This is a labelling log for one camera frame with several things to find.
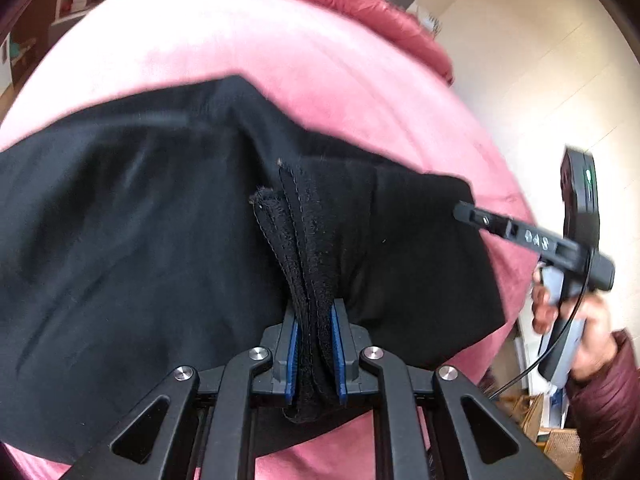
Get person's right hand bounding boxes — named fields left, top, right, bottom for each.
left=530, top=267, right=621, bottom=383

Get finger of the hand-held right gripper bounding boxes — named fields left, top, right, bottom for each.
left=452, top=201, right=592, bottom=267

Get person's right forearm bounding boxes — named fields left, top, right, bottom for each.
left=565, top=329, right=640, bottom=480

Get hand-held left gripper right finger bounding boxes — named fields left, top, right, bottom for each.
left=330, top=298, right=566, bottom=480

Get white nightstand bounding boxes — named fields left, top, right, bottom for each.
left=52, top=0, right=147, bottom=24

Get red puffy jacket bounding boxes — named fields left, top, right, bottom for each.
left=170, top=0, right=456, bottom=86

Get wicker stool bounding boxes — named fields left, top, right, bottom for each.
left=500, top=392, right=587, bottom=479

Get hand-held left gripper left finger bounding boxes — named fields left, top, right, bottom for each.
left=65, top=310, right=301, bottom=480

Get pink bed cover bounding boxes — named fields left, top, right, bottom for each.
left=0, top=0, right=540, bottom=480

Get black cable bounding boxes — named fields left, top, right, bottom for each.
left=490, top=247, right=598, bottom=402

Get black pants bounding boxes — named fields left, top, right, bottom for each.
left=0, top=75, right=506, bottom=466

